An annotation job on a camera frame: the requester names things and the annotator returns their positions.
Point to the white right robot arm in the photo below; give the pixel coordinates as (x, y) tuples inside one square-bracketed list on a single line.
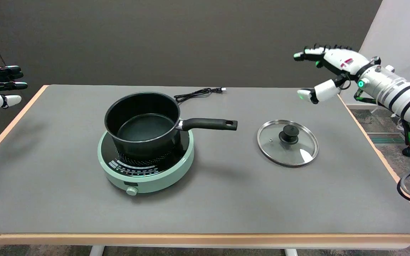
[(397, 89)]

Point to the green round induction cooker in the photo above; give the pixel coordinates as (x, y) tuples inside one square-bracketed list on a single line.
[(155, 174)]

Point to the glass lid with black knob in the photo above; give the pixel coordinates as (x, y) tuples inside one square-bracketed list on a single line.
[(297, 153)]

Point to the floor vent grille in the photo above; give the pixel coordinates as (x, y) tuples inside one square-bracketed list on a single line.
[(384, 138)]

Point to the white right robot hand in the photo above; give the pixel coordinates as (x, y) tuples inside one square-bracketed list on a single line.
[(340, 60)]

